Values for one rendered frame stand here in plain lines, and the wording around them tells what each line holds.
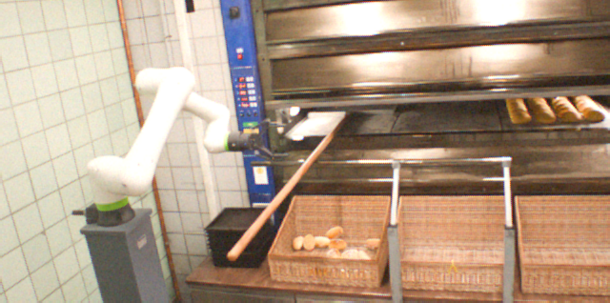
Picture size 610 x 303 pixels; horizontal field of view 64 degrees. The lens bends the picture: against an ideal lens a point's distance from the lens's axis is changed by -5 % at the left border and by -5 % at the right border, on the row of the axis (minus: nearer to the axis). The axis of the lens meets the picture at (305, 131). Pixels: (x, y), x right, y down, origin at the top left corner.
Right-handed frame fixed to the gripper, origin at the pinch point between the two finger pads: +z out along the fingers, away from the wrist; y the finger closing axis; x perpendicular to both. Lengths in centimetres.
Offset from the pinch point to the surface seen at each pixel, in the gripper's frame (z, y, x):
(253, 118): -38, 2, -52
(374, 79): 31, -15, -53
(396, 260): 46, 54, 5
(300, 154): -14, 26, -57
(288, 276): -10, 72, -6
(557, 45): 120, -27, -58
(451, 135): 68, 16, -55
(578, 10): 129, -43, -54
